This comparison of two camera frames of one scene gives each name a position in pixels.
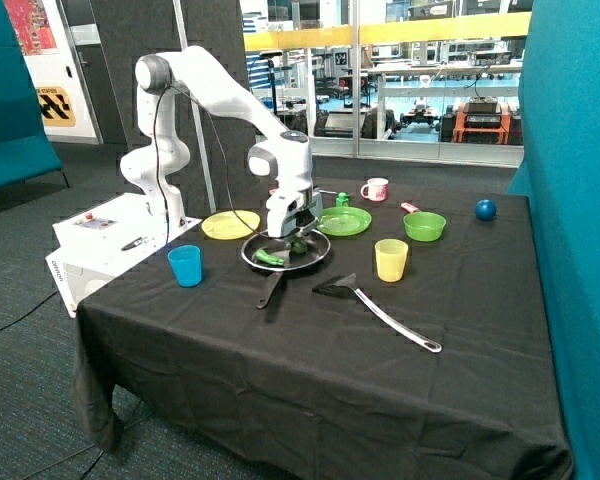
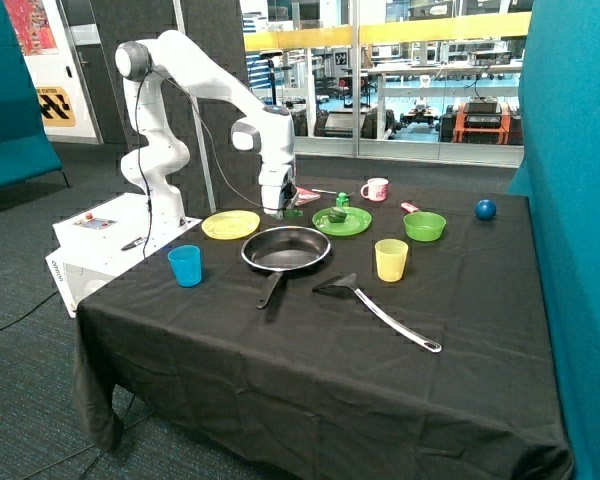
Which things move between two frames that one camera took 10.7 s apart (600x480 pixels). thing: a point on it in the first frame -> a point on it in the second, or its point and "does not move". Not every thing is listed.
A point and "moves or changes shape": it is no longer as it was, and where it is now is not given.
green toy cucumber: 262,254 moves or changes shape
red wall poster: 32,27 does not move
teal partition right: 569,170 does not move
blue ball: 485,209 does not move
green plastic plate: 343,221 does not move
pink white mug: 377,189 does not move
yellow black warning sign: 55,107 does not move
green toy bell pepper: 298,245 -> 336,215
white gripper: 293,210 -> 272,177
